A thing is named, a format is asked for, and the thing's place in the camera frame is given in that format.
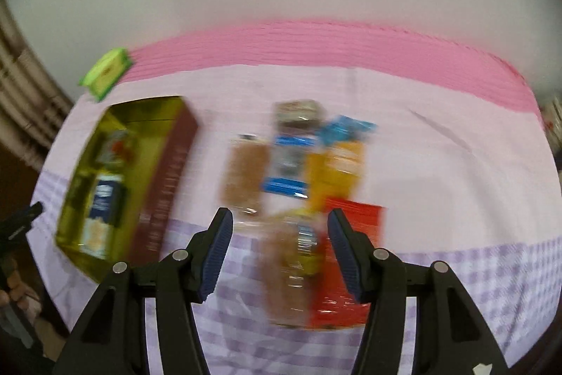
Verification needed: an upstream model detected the light blue snack packet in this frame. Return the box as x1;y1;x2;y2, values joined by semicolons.
79;175;128;261

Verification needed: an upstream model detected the sesame snack bar packet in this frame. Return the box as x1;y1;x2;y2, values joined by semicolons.
220;133;268;215

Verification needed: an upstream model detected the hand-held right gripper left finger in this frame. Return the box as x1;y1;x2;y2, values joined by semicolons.
53;207;234;375

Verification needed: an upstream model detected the green tissue pack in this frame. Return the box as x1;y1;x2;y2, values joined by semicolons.
78;49;133;102

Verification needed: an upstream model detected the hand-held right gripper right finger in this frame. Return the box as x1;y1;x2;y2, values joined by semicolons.
327;208;510;375

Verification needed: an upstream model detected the small blue candy packet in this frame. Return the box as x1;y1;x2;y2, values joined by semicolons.
318;116;378;147

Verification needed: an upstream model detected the beige carved wooden frame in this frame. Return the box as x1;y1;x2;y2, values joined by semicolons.
0;0;75;147

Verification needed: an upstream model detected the small square wrapped snack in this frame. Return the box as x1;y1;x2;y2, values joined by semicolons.
273;100;326;136

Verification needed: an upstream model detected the gold metal tin box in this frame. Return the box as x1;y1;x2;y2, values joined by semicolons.
55;95;203;283

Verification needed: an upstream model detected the clear brown cookie packet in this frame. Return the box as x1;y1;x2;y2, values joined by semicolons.
259;208;328;327

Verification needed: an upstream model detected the pink purple checked bedsheet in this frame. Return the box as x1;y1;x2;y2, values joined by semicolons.
33;19;562;375

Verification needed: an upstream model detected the red snack packet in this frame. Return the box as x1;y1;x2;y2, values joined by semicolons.
307;197;385;329

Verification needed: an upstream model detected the person's left hand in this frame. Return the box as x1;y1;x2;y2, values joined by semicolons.
0;265;41;316

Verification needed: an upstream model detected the orange yellow snack packet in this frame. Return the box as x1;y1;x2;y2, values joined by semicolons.
305;140;367;213

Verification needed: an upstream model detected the blue silver snack packet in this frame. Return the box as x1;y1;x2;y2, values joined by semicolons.
262;133;319;200

